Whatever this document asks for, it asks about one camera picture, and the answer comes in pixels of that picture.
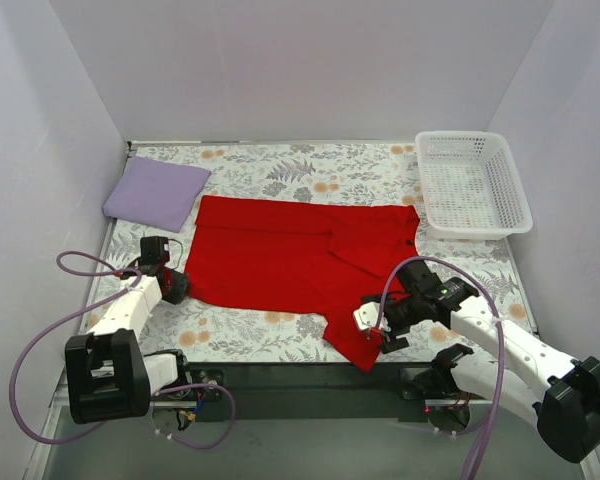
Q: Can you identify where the red t shirt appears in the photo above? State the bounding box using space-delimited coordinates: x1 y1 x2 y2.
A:
185 195 420 372

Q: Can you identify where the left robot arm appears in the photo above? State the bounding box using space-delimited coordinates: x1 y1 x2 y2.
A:
65 236 193 424

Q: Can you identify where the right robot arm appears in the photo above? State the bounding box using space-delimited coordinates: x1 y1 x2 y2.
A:
369 256 600 463

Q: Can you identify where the floral table mat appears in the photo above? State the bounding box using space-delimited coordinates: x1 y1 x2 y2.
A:
133 143 537 363

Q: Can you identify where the folded lilac t shirt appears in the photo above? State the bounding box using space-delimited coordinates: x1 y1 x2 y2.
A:
102 156 211 233

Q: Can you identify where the white plastic basket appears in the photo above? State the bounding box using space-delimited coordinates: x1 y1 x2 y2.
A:
415 130 533 241

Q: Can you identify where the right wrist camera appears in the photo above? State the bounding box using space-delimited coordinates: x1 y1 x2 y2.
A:
353 302 391 340

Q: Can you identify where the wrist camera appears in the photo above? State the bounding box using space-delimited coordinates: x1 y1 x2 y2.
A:
353 302 391 340
156 236 171 264

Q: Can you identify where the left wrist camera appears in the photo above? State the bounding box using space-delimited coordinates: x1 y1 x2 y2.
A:
156 236 171 264

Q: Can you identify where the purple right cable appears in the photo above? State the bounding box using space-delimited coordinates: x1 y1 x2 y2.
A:
372 254 506 480

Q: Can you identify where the aluminium table frame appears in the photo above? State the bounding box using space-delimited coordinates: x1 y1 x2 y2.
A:
27 364 600 480

